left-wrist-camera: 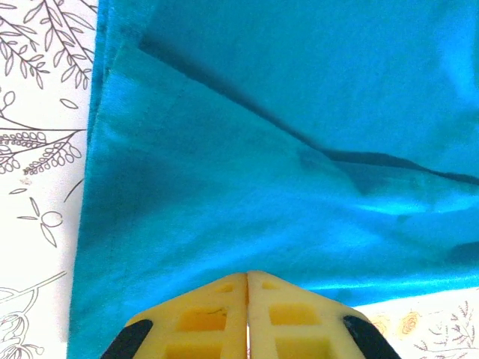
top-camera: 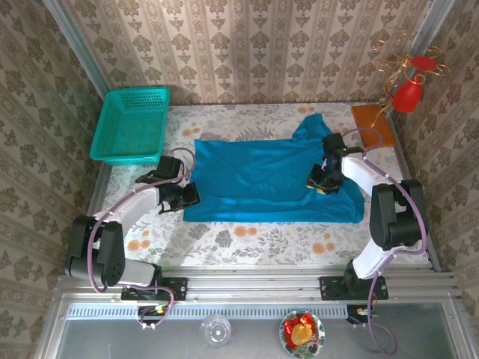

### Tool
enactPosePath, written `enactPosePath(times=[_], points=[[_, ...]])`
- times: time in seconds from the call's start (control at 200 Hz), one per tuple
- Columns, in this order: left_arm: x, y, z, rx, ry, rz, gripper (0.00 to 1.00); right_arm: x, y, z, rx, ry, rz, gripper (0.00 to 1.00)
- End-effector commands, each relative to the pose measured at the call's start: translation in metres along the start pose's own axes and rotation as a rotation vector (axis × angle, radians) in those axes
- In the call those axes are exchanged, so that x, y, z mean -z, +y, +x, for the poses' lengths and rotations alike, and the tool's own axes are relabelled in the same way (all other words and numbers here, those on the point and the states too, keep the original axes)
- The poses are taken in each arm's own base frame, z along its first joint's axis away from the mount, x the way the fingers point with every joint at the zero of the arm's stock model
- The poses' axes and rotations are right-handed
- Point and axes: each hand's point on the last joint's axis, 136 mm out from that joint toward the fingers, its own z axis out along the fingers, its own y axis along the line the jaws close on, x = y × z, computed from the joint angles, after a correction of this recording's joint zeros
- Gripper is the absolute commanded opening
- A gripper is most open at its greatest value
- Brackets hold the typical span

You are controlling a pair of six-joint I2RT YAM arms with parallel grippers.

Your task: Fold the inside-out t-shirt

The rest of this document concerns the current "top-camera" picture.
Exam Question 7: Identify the gold wire stand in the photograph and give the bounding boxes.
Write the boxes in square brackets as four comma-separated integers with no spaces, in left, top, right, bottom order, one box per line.
[370,31,452,128]

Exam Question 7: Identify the grey slotted cable duct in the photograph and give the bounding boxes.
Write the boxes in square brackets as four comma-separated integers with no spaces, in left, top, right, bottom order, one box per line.
[67,303,349,319]

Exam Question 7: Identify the clear glass cup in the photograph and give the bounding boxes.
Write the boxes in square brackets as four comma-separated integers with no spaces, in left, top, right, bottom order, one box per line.
[199,313,232,349]

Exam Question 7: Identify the floral tablecloth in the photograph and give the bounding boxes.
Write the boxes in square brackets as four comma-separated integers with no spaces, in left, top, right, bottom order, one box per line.
[88,103,431,267]

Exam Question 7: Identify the teal plastic basket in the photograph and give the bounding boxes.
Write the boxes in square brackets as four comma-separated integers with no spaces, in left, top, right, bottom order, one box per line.
[89,87,171,167]

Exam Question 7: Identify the red wrapped candy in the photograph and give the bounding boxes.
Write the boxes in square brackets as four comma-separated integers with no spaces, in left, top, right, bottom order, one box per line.
[284,313,314,337]

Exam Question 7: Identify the blue t-shirt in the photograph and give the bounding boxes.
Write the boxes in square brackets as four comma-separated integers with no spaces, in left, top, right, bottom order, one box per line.
[182,113,366,224]

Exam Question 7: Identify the yellow wrapped candy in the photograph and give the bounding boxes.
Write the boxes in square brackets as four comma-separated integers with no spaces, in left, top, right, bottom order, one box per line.
[291,323,314,346]

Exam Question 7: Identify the small black controller board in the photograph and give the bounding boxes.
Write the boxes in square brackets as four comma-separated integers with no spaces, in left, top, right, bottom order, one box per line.
[136,304,168,325]
[346,304,379,325]

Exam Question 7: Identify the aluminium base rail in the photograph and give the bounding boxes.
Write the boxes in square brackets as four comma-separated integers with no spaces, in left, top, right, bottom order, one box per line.
[55,266,460,302]

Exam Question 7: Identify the patterned bowl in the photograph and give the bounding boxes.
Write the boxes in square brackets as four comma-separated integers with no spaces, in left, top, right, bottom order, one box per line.
[279,309,326,359]

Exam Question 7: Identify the aluminium corner post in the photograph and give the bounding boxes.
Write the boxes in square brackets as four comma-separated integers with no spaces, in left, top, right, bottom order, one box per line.
[409,0,456,61]
[43,0,110,99]

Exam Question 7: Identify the red wine glass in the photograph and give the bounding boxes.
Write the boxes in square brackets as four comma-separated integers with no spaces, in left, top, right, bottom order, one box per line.
[391,55,439,114]

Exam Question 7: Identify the orange wooden board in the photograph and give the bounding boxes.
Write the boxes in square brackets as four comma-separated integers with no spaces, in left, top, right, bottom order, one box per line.
[350,104,397,150]

